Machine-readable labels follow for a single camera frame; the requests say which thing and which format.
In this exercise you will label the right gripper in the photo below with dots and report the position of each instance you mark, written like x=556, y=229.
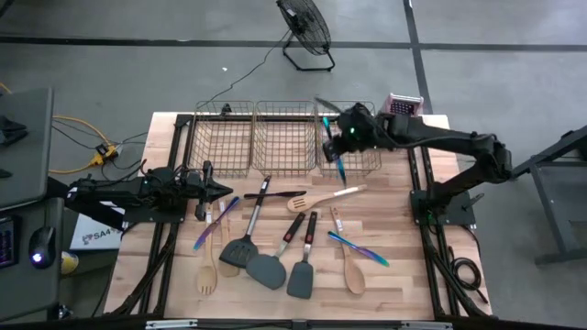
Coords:
x=362, y=133

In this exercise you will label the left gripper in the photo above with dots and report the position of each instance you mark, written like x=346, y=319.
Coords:
x=199, y=188

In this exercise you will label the slotted wooden spatula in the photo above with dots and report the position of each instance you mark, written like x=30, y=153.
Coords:
x=300, y=204

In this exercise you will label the plain wooden spatula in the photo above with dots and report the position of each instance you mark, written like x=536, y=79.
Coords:
x=227, y=271

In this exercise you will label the wooden fork spoon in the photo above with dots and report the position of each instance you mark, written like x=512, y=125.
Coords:
x=207, y=277

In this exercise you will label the rounded grey spatula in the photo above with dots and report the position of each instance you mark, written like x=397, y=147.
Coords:
x=266, y=270

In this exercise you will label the rectangular grey spatula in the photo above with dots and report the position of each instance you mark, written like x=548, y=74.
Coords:
x=300, y=279

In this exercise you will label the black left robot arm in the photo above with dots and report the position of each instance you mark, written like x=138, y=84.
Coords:
x=119, y=192

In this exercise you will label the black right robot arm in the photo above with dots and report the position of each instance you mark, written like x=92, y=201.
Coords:
x=458, y=137

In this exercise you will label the black desk support bar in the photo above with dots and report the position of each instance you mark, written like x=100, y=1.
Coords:
x=107, y=219

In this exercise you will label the yellow power adapter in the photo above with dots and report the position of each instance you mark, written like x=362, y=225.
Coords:
x=103, y=153

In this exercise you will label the black floor fan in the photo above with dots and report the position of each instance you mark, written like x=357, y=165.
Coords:
x=305, y=25

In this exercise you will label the white printed cardboard box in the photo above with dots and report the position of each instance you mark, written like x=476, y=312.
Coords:
x=91, y=238

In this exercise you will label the black clamp lever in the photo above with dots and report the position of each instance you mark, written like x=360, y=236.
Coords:
x=474, y=201

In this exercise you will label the yellow cup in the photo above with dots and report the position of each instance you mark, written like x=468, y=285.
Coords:
x=69, y=263

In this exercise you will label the black computer mouse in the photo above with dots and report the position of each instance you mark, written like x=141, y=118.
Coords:
x=43, y=243

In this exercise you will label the grey desk top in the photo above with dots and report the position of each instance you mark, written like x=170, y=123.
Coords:
x=32, y=151

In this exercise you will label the black rig crossbar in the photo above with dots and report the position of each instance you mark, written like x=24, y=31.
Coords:
x=69, y=324

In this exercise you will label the black object on desk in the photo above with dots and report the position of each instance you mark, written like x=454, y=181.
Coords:
x=11, y=130

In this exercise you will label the backlit keyboard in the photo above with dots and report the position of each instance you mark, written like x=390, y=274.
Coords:
x=7, y=243

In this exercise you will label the grey desk with keyboard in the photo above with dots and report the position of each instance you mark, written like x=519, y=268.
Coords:
x=23, y=293

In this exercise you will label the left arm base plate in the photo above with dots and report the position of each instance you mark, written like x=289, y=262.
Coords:
x=151, y=218

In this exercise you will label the black frame clamp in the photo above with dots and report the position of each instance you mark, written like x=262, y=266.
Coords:
x=225, y=110

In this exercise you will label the silver bracket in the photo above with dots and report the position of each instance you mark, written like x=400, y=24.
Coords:
x=172, y=324
x=426, y=325

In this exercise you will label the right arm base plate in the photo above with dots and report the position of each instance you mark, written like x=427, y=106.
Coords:
x=458, y=213

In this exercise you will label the table camera mount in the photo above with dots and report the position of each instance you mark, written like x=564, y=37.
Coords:
x=299, y=325

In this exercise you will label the black desk leg frame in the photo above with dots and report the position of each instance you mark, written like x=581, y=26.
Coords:
x=559, y=256

